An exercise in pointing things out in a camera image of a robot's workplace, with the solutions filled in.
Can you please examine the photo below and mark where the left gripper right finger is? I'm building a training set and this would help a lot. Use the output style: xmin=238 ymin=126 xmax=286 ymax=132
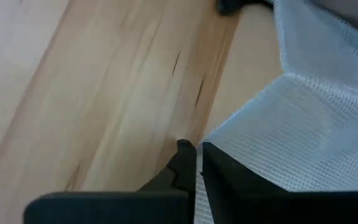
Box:
xmin=201 ymin=142 xmax=358 ymax=224

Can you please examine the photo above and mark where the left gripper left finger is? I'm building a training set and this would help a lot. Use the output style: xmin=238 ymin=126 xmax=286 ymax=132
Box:
xmin=23 ymin=139 xmax=198 ymax=224

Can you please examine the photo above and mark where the grey mesh zipper pouch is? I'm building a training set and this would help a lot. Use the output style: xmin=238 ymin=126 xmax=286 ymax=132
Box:
xmin=193 ymin=0 xmax=358 ymax=224

